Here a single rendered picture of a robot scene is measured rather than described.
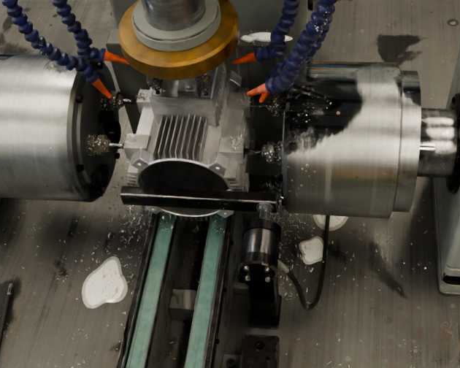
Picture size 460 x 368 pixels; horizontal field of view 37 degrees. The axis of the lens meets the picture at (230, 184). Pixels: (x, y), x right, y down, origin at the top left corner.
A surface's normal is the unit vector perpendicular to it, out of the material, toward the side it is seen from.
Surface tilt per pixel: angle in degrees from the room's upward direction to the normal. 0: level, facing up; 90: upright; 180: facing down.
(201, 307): 0
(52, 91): 13
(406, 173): 66
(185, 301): 0
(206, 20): 0
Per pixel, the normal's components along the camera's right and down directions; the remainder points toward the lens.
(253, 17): -0.13, 0.80
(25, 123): -0.15, 0.04
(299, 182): -0.15, 0.59
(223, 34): -0.09, -0.60
